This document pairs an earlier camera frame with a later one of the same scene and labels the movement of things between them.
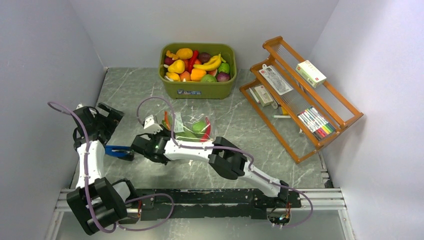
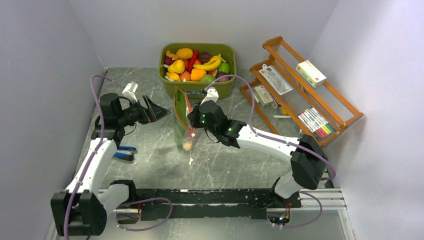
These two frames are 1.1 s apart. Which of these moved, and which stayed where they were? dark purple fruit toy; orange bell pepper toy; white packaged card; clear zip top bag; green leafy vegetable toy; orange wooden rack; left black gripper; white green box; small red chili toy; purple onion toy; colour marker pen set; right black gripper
Moved: clear zip top bag; left black gripper; right black gripper; green leafy vegetable toy
Stayed: dark purple fruit toy; colour marker pen set; white packaged card; orange wooden rack; small red chili toy; orange bell pepper toy; white green box; purple onion toy
